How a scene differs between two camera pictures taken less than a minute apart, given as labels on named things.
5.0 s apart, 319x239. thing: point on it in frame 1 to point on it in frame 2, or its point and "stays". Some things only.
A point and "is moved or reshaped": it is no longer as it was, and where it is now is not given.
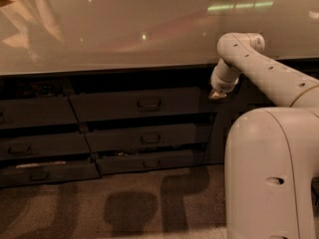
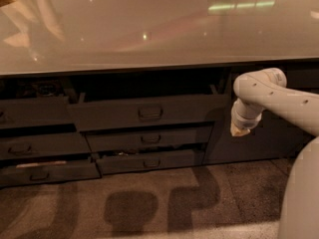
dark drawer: [41, 172] stays
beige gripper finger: [217, 95] to [237, 131]
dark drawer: [36, 112] stays
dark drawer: [125, 103] is moved or reshaped
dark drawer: [141, 161] stays
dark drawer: [25, 147] stays
